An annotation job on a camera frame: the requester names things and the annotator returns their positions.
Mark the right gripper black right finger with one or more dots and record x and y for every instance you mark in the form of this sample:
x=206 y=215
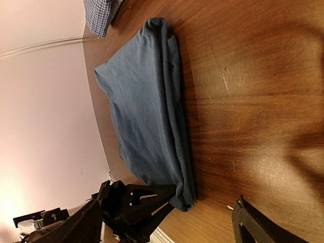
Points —
x=250 y=225

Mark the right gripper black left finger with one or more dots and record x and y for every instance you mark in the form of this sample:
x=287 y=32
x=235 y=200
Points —
x=83 y=226

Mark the dark blue polo shirt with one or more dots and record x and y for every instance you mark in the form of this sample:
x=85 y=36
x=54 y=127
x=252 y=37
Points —
x=143 y=83

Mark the blue checked folded shirt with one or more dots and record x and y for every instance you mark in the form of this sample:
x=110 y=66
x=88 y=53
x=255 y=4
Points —
x=100 y=14

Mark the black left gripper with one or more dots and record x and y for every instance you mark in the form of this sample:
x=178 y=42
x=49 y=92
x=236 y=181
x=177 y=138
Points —
x=127 y=211

